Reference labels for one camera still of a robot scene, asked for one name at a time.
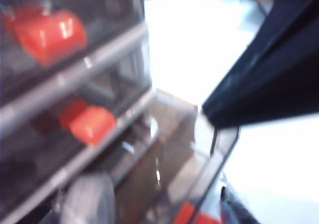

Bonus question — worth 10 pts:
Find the clear drawer with red handle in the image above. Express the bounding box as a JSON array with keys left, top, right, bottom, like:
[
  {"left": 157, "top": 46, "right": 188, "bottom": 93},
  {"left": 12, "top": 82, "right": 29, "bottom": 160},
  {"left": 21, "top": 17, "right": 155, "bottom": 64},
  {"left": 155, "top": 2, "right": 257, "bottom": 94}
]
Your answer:
[
  {"left": 0, "top": 47, "right": 153, "bottom": 210},
  {"left": 0, "top": 0, "right": 146, "bottom": 105},
  {"left": 107, "top": 88, "right": 240, "bottom": 224}
]

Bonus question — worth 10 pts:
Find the white plastic drawer cabinet frame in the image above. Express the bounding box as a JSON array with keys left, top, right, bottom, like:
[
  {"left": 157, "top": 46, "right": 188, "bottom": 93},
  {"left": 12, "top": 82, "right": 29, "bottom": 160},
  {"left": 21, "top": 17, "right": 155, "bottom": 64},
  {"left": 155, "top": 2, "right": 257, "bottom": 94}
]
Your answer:
[{"left": 0, "top": 0, "right": 160, "bottom": 224}]

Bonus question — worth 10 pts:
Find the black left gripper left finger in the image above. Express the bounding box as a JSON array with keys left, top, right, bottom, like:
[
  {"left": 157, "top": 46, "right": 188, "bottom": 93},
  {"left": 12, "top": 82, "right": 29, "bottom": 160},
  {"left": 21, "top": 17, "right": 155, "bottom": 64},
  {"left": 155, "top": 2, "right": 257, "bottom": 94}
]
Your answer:
[{"left": 59, "top": 173, "right": 117, "bottom": 224}]

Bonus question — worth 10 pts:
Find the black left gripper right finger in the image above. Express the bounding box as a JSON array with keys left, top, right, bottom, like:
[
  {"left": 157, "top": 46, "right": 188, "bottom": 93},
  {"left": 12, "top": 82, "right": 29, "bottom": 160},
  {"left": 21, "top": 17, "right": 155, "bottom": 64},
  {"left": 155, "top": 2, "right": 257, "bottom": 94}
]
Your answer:
[{"left": 220, "top": 185, "right": 261, "bottom": 224}]

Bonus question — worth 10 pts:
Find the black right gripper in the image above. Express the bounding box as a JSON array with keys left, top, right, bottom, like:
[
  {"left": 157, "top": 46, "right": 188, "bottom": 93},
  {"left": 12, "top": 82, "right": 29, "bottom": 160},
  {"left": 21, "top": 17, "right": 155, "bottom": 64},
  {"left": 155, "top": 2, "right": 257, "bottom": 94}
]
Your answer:
[{"left": 201, "top": 0, "right": 319, "bottom": 130}]

